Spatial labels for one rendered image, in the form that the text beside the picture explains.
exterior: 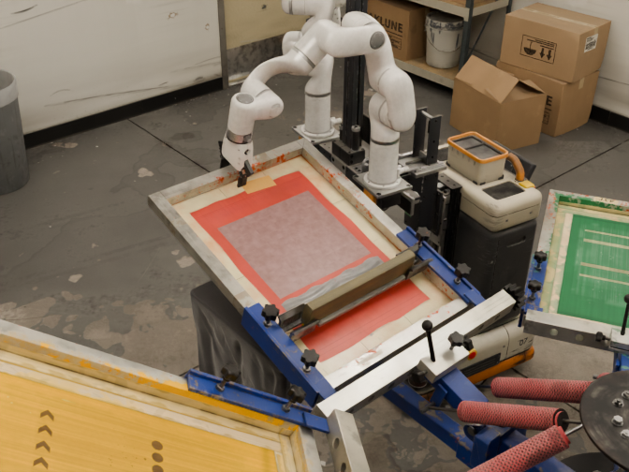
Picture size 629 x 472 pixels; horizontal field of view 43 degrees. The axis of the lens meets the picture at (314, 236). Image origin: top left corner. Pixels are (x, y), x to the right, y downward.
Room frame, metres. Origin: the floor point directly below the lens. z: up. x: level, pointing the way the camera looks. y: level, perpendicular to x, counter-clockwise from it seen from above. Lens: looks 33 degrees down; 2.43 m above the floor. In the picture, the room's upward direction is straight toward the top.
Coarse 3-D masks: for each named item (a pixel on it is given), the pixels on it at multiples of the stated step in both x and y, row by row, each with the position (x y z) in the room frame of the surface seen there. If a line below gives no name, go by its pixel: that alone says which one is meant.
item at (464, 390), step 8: (456, 368) 1.47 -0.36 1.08; (424, 376) 1.47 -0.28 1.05; (448, 376) 1.44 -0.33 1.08; (456, 376) 1.44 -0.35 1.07; (464, 376) 1.45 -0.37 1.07; (432, 384) 1.45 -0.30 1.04; (448, 384) 1.42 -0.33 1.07; (456, 384) 1.42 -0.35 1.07; (464, 384) 1.43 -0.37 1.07; (472, 384) 1.43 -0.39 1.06; (448, 392) 1.41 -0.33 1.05; (456, 392) 1.40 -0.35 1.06; (464, 392) 1.40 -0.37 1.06; (472, 392) 1.40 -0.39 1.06; (480, 392) 1.41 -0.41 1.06; (448, 400) 1.41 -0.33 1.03; (456, 400) 1.39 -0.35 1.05; (464, 400) 1.38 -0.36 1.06; (472, 400) 1.38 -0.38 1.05; (480, 400) 1.39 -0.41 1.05; (488, 400) 1.39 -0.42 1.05; (456, 408) 1.39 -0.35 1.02
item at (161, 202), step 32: (256, 160) 2.18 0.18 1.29; (320, 160) 2.23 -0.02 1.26; (160, 192) 1.97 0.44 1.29; (192, 192) 2.01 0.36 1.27; (352, 192) 2.11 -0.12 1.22; (384, 224) 1.99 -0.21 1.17; (192, 256) 1.78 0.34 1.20; (224, 288) 1.67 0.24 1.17; (448, 288) 1.79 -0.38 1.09; (448, 320) 1.69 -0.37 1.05; (384, 352) 1.53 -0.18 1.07
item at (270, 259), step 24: (216, 216) 1.95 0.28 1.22; (240, 216) 1.97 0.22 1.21; (264, 216) 1.98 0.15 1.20; (216, 240) 1.86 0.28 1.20; (240, 240) 1.88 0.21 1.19; (264, 240) 1.89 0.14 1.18; (288, 240) 1.91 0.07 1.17; (240, 264) 1.79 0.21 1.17; (264, 264) 1.80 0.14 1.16; (288, 264) 1.81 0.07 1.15; (312, 264) 1.83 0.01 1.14; (264, 288) 1.71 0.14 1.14; (288, 288) 1.73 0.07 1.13; (360, 312) 1.69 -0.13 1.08; (312, 336) 1.58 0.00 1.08; (336, 336) 1.59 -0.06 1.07; (360, 336) 1.61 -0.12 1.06
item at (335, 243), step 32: (256, 192) 2.08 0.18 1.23; (288, 192) 2.11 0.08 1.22; (320, 192) 2.13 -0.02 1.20; (288, 224) 1.97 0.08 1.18; (320, 224) 1.99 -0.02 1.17; (352, 224) 2.02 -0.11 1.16; (320, 256) 1.87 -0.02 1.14; (352, 256) 1.89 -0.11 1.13; (384, 256) 1.91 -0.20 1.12; (416, 288) 1.80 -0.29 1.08; (384, 320) 1.67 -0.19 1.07
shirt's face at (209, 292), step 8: (200, 288) 1.96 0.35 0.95; (208, 288) 1.96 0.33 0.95; (216, 288) 1.96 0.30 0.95; (200, 296) 1.93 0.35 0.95; (208, 296) 1.93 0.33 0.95; (216, 296) 1.93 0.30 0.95; (224, 296) 1.93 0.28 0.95; (208, 304) 1.88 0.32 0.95; (216, 304) 1.88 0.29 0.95; (224, 304) 1.88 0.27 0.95; (216, 312) 1.85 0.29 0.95; (224, 312) 1.85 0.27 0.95; (232, 312) 1.85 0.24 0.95; (232, 320) 1.81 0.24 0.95; (240, 320) 1.81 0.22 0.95; (240, 328) 1.77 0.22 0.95; (248, 336) 1.74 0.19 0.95; (256, 344) 1.71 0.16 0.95; (264, 352) 1.67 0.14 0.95
